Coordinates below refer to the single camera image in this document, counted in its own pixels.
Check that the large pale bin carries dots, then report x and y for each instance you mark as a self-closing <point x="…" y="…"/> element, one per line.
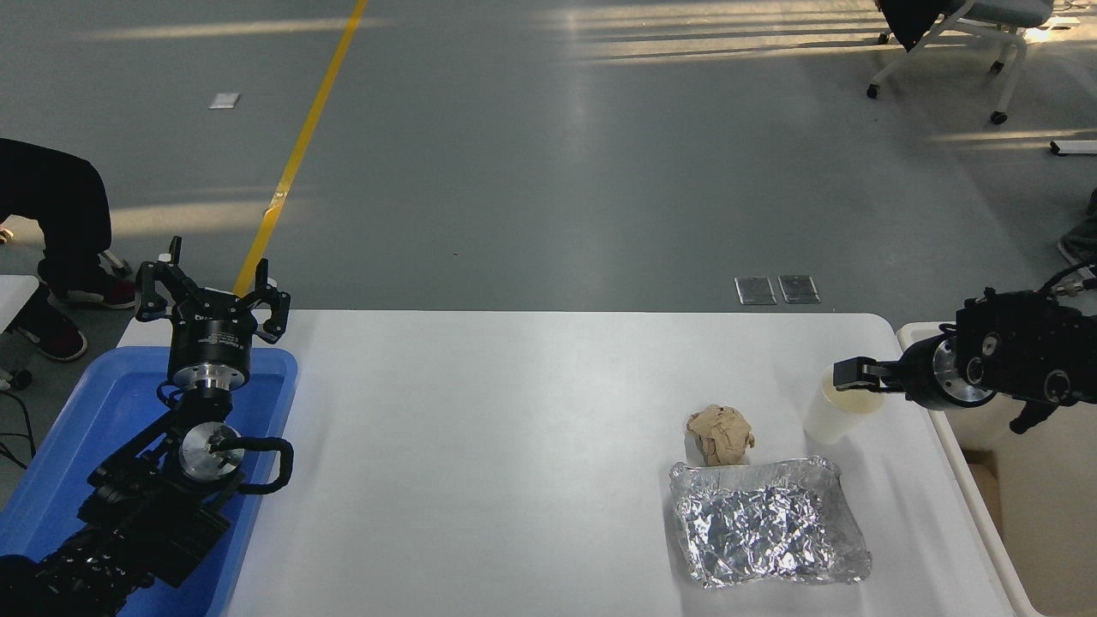
<point x="1054" y="514"/>

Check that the flat white bar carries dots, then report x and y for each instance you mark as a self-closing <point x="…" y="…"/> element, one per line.
<point x="1076" y="147"/>

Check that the seated person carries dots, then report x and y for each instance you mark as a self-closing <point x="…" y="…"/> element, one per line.
<point x="60" y="206"/>

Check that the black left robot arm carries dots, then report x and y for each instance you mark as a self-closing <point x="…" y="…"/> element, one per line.
<point x="146" y="514"/>

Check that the blue plastic tray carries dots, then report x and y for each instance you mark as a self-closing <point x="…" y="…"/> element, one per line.
<point x="111" y="403"/>

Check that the standing person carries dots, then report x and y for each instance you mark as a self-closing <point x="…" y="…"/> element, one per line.
<point x="1082" y="231"/>

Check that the white frame wheeled chair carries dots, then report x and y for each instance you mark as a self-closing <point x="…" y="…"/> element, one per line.
<point x="986" y="17"/>

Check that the black garment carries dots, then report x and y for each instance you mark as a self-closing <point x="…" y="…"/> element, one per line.
<point x="908" y="17"/>

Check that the white paper cup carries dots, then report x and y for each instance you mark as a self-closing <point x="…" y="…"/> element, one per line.
<point x="827" y="422"/>

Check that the metal floor plate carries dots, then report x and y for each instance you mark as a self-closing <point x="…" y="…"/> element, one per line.
<point x="799" y="289"/>
<point x="756" y="290"/>

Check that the black chair caster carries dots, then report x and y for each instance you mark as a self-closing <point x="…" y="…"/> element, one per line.
<point x="20" y="378"/>

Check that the crumpled silver foil tray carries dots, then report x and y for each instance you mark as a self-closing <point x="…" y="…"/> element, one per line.
<point x="763" y="523"/>

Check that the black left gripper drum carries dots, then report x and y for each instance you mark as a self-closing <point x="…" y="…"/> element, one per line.
<point x="212" y="338"/>

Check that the crumpled tan paper ball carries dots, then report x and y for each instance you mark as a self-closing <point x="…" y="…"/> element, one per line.
<point x="720" y="435"/>

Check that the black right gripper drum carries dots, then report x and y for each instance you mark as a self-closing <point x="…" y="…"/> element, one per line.
<point x="919" y="377"/>

